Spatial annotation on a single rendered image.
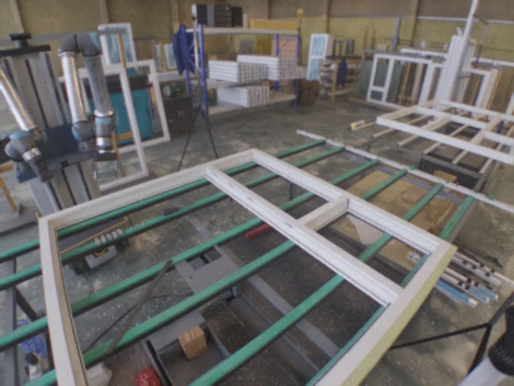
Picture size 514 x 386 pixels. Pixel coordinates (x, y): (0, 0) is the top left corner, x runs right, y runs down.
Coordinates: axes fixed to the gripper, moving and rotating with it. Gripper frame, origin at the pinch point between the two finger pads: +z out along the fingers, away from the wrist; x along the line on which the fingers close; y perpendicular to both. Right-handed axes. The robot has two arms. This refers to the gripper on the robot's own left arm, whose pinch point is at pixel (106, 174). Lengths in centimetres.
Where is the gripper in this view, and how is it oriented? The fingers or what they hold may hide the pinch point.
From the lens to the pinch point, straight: 176.2
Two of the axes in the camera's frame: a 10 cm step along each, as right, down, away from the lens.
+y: 8.2, 0.9, -5.6
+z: 0.0, 9.9, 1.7
